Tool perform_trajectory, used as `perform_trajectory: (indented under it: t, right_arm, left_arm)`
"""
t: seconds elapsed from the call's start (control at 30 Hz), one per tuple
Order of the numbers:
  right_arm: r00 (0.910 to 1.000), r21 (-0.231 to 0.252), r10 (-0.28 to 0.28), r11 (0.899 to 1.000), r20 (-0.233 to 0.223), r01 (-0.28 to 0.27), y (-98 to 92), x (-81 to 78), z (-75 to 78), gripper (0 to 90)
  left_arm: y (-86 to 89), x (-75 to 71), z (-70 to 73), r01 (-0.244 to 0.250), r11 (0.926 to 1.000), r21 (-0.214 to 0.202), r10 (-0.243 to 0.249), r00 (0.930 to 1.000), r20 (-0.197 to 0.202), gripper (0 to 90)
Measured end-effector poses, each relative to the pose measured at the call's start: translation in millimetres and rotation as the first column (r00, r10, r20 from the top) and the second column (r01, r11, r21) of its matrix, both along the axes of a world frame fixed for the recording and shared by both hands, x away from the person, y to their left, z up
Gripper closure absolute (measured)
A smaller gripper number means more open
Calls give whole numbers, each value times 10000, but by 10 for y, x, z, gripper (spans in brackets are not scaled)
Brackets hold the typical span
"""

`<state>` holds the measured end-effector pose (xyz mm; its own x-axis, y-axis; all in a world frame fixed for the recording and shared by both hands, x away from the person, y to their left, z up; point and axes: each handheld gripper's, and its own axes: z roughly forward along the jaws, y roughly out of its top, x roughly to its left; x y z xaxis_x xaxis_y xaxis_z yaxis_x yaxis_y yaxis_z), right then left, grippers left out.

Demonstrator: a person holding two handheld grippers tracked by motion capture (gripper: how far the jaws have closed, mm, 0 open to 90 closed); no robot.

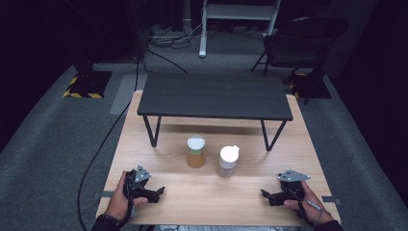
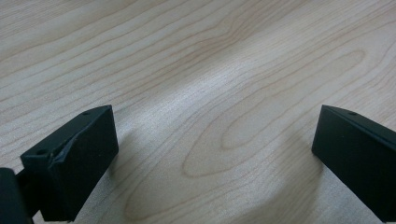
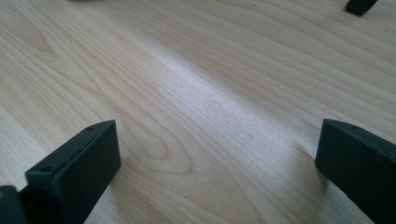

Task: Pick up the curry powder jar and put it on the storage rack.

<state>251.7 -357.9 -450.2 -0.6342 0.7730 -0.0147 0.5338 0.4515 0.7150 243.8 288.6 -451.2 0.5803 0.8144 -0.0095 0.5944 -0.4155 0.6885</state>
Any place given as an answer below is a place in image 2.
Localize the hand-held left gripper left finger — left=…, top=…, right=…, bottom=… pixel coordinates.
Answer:
left=20, top=105, right=120, bottom=223

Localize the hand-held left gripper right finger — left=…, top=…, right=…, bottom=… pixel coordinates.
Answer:
left=311, top=105, right=396, bottom=223

